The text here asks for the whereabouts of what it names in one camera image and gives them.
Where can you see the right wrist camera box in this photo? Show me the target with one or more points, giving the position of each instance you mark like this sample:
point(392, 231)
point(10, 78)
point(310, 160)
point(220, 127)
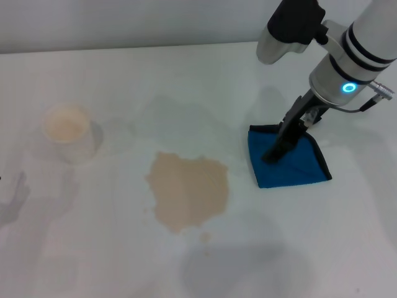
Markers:
point(288, 25)

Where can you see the large brown water stain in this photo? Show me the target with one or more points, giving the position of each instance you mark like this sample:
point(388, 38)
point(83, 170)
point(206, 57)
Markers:
point(189, 192)

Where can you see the blue rag with black trim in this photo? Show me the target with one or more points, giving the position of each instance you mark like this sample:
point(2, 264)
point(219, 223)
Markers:
point(297, 170)

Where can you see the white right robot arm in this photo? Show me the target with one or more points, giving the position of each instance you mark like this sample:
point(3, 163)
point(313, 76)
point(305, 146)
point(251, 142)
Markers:
point(366, 37)

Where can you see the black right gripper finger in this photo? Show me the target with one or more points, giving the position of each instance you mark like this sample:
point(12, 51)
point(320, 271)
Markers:
point(276, 152)
point(293, 144)

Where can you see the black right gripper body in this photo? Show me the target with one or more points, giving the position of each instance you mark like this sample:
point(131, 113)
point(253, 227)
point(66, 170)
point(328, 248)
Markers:
point(305, 108)

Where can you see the white paper cup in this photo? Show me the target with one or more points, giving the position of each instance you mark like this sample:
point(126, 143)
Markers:
point(71, 146)

